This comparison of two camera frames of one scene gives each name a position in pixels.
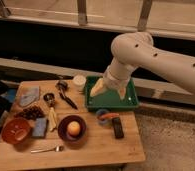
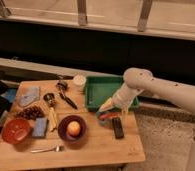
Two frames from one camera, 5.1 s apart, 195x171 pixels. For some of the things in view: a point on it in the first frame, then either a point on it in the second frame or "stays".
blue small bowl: (100, 121) stays
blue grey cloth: (28, 95) stays
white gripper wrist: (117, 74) → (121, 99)
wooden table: (49, 124) stays
